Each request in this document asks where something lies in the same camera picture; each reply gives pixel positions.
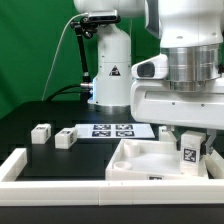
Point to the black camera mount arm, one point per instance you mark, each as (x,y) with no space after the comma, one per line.
(82,50)

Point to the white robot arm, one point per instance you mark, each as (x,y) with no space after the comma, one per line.
(184,84)

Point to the white U-shaped fence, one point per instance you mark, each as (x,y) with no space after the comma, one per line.
(100,193)

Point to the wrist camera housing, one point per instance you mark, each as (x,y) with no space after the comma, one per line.
(152,68)

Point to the grey camera on mount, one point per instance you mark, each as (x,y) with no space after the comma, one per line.
(103,16)

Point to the white sheet with tags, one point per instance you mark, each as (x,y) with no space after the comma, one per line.
(131,130)

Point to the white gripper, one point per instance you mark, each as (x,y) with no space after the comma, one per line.
(152,101)

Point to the white square tabletop part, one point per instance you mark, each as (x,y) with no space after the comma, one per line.
(150,160)

